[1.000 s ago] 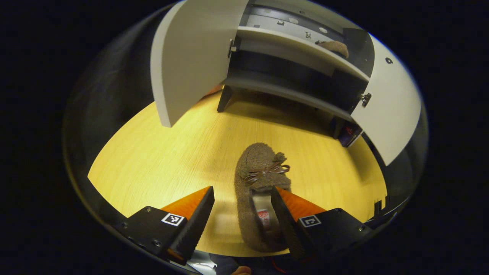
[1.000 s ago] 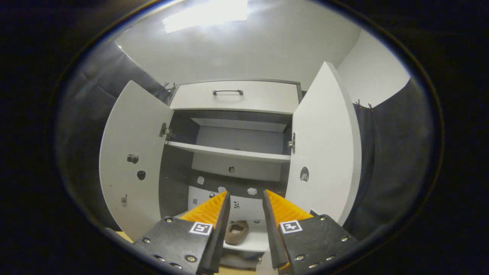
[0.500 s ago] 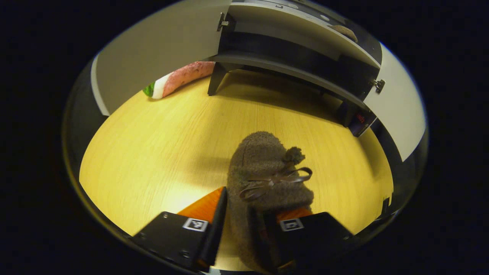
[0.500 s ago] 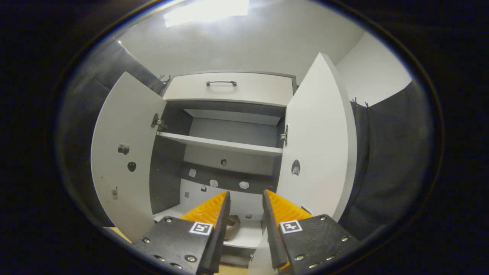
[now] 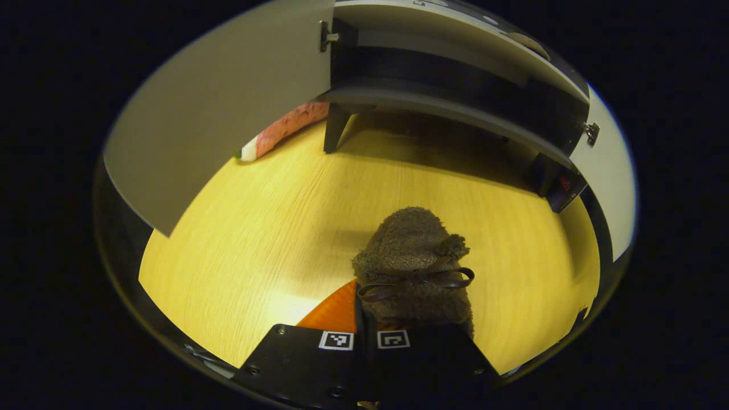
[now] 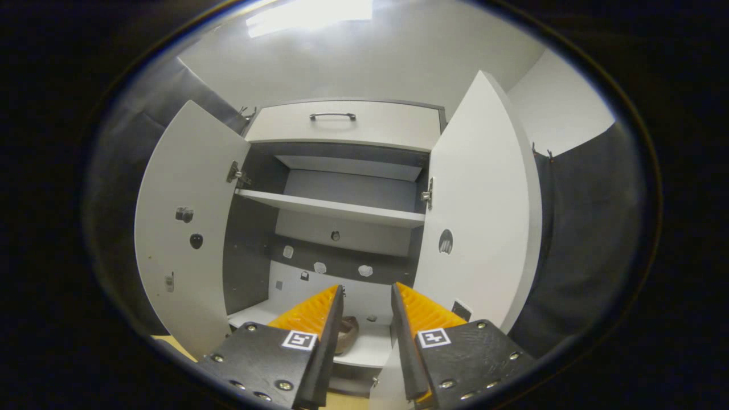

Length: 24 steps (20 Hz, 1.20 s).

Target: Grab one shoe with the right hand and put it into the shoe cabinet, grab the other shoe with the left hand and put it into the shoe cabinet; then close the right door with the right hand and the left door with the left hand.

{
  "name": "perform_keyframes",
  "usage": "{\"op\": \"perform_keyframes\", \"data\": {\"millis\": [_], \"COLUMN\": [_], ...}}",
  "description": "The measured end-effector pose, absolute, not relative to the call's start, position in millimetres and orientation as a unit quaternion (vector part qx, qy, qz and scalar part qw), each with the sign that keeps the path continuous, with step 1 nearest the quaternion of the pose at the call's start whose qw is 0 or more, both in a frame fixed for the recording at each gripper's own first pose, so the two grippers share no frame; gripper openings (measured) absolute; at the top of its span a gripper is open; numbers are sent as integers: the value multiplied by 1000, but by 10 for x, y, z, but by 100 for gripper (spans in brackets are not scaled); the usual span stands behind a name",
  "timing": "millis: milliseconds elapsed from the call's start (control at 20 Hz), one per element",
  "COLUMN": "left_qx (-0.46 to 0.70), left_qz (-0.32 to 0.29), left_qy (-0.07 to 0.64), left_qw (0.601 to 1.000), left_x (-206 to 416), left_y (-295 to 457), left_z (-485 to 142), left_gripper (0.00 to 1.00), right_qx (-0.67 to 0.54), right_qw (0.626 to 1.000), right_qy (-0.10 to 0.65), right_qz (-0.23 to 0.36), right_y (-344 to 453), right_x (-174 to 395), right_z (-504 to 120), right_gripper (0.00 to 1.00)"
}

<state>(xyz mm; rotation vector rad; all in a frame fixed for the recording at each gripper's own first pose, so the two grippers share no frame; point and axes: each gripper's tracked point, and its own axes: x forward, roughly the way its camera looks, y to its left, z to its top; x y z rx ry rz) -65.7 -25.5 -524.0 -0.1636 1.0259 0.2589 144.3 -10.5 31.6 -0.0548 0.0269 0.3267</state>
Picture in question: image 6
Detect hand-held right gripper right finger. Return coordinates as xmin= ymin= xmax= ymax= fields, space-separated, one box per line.
xmin=391 ymin=282 xmax=536 ymax=410

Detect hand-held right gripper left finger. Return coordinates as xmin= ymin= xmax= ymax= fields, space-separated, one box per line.
xmin=196 ymin=285 xmax=345 ymax=410

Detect brown shoe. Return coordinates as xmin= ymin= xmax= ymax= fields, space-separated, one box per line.
xmin=335 ymin=316 xmax=361 ymax=356

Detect white shoe cabinet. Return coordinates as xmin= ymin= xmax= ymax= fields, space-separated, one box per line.
xmin=222 ymin=98 xmax=448 ymax=399

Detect white shoe cabinet door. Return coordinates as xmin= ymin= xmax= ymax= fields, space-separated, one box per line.
xmin=134 ymin=101 xmax=251 ymax=360
xmin=370 ymin=70 xmax=543 ymax=410

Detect white cabinet shelf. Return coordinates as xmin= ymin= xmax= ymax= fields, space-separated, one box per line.
xmin=235 ymin=189 xmax=427 ymax=229

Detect white cabinet drawer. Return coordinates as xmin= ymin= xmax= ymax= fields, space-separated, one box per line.
xmin=245 ymin=101 xmax=446 ymax=153

